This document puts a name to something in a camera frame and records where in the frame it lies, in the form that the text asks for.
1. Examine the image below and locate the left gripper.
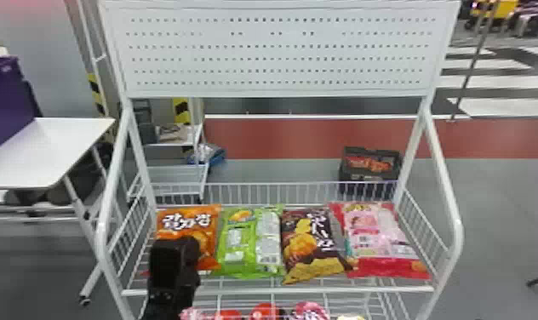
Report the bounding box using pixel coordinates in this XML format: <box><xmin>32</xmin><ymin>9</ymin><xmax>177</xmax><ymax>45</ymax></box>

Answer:
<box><xmin>184</xmin><ymin>237</ymin><xmax>203</xmax><ymax>287</ymax></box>

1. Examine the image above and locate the orange snack packet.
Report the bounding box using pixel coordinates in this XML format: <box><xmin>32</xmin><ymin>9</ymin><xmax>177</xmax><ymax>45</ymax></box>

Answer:
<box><xmin>155</xmin><ymin>203</ymin><xmax>223</xmax><ymax>272</ymax></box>

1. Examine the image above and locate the green snack packet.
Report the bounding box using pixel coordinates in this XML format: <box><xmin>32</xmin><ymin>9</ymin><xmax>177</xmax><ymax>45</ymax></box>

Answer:
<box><xmin>212</xmin><ymin>204</ymin><xmax>287</xmax><ymax>279</ymax></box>

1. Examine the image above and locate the red noodle cup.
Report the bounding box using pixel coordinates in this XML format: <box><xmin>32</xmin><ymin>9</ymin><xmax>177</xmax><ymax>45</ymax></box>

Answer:
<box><xmin>214</xmin><ymin>308</ymin><xmax>244</xmax><ymax>320</ymax></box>
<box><xmin>249</xmin><ymin>302</ymin><xmax>282</xmax><ymax>320</ymax></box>

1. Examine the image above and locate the brown snack packet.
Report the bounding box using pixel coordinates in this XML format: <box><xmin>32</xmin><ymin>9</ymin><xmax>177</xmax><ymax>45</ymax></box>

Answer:
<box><xmin>279</xmin><ymin>207</ymin><xmax>356</xmax><ymax>286</ymax></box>

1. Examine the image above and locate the pink noodle cup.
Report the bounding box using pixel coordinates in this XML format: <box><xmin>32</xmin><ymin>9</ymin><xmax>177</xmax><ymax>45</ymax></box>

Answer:
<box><xmin>290</xmin><ymin>300</ymin><xmax>331</xmax><ymax>320</ymax></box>

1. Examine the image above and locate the pink snack packet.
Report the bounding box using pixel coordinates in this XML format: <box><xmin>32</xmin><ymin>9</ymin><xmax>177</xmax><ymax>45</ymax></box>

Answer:
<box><xmin>329</xmin><ymin>201</ymin><xmax>432</xmax><ymax>281</ymax></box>

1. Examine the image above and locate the white side table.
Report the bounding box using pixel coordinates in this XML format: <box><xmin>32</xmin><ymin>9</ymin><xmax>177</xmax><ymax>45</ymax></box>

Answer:
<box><xmin>0</xmin><ymin>116</ymin><xmax>117</xmax><ymax>307</ymax></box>

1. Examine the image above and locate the purple crate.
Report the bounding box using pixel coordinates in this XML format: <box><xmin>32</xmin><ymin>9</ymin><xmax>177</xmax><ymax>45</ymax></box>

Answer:
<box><xmin>0</xmin><ymin>54</ymin><xmax>38</xmax><ymax>151</ymax></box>

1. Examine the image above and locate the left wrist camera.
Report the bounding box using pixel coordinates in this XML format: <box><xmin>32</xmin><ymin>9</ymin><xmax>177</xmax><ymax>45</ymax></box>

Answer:
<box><xmin>147</xmin><ymin>237</ymin><xmax>191</xmax><ymax>293</ymax></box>

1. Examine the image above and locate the white wire rack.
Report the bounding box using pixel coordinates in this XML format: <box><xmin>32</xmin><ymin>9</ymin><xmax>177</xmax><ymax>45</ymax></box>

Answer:
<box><xmin>125</xmin><ymin>97</ymin><xmax>210</xmax><ymax>207</ymax></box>
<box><xmin>94</xmin><ymin>0</ymin><xmax>466</xmax><ymax>320</ymax></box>

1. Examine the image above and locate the yellow black striped post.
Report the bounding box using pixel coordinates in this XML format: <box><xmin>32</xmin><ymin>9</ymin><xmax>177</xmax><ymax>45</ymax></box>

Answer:
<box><xmin>172</xmin><ymin>97</ymin><xmax>192</xmax><ymax>126</ymax></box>
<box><xmin>87</xmin><ymin>72</ymin><xmax>108</xmax><ymax>118</ymax></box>

